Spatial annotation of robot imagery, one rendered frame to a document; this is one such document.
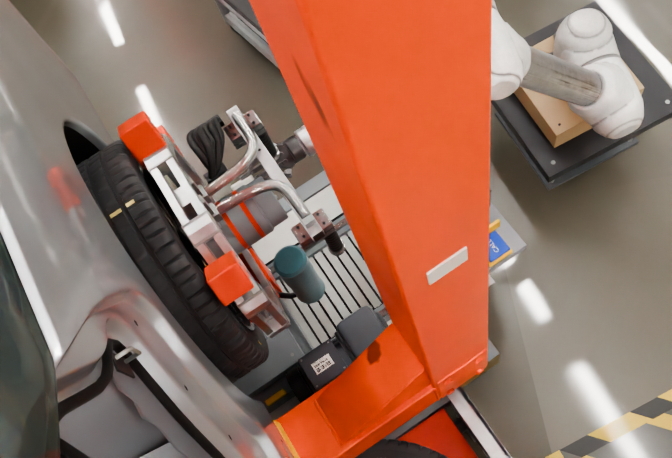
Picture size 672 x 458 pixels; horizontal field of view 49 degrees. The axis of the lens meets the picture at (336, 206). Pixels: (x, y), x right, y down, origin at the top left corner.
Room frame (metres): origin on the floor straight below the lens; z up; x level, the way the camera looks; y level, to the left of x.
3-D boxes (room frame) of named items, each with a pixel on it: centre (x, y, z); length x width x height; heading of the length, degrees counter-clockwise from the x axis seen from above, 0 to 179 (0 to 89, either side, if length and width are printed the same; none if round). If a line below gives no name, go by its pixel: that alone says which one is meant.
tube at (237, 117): (0.99, 0.20, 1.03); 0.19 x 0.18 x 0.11; 100
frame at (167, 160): (0.87, 0.30, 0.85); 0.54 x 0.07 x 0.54; 10
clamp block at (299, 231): (0.74, 0.07, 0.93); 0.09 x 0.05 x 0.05; 100
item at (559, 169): (1.11, -0.89, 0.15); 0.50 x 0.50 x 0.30; 3
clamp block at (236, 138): (1.07, 0.13, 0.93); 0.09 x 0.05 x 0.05; 100
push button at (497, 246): (0.66, -0.36, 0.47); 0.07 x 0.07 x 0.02; 10
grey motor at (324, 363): (0.57, 0.21, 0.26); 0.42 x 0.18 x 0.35; 100
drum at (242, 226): (0.88, 0.23, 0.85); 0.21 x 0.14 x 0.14; 100
